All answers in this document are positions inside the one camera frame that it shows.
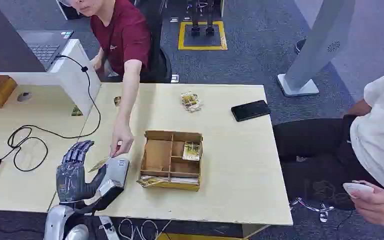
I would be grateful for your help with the person's right hand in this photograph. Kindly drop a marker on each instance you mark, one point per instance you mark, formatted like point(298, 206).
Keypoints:
point(121, 136)

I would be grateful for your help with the person's left hand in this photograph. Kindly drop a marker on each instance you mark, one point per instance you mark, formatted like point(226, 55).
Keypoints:
point(379, 207)

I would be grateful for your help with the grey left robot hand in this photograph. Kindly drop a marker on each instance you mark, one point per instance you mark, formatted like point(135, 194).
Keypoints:
point(71, 182)

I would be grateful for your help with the white handheld controller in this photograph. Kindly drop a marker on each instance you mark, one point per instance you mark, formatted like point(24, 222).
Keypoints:
point(357, 188)

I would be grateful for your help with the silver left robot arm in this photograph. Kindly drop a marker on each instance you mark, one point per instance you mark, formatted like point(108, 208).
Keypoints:
point(56, 222)

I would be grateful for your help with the wooden card box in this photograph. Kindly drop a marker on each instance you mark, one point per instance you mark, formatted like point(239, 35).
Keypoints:
point(160, 157)

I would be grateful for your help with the white power strip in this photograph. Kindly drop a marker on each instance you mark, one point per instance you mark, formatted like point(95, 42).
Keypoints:
point(108, 228)

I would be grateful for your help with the row of cards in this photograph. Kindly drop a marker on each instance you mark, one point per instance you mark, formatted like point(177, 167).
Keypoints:
point(165, 181)

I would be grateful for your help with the person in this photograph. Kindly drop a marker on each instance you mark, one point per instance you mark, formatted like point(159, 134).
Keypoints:
point(377, 132)
point(125, 36)

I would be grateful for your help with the stack of printed cards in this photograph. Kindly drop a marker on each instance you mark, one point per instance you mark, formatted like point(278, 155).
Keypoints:
point(191, 101)

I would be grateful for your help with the silver floor socket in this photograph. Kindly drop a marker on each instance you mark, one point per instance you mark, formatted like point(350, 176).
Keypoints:
point(174, 78)
point(173, 19)

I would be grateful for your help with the white desk partition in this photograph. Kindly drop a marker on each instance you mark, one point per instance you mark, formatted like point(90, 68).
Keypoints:
point(74, 71)

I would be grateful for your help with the black office chair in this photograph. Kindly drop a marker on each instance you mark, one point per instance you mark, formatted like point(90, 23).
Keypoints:
point(162, 63)

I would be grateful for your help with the grey round desk grommet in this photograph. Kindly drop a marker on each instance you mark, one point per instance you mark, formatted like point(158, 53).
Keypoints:
point(24, 96)

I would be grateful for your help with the grey laptop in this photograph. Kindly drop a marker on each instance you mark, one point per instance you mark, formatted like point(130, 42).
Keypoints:
point(44, 48)

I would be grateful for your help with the yellow bordered floor mat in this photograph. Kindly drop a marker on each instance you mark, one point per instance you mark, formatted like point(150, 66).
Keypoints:
point(202, 44)

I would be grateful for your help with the black smartphone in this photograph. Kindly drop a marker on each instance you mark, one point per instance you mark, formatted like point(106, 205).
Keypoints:
point(250, 110)

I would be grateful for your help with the black robot legs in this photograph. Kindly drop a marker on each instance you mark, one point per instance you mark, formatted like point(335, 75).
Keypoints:
point(202, 20)

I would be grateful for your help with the white metal stand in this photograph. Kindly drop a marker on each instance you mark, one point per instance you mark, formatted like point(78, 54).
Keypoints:
point(314, 46)

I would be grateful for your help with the black round base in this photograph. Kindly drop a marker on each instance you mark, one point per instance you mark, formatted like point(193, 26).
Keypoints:
point(299, 46)

